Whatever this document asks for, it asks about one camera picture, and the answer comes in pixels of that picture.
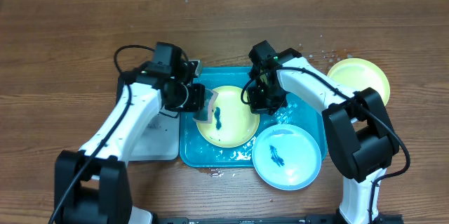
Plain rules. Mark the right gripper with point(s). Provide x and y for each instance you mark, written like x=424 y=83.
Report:
x=265 y=102

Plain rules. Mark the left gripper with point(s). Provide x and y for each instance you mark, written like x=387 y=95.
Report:
x=198 y=102

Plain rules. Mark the green and pink sponge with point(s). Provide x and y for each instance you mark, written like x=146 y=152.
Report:
x=205 y=114

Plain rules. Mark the yellow plate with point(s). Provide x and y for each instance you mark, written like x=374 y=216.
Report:
x=233 y=124
x=360 y=74

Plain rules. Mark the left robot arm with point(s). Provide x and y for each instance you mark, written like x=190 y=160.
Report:
x=91 y=185

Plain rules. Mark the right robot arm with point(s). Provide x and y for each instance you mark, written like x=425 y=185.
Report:
x=360 y=138

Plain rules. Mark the black tray with soapy water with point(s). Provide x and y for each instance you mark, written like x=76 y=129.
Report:
x=144 y=134

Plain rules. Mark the teal plastic serving tray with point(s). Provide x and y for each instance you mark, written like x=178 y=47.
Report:
x=197 y=152

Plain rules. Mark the light blue plate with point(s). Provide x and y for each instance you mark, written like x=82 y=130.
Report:
x=286 y=157

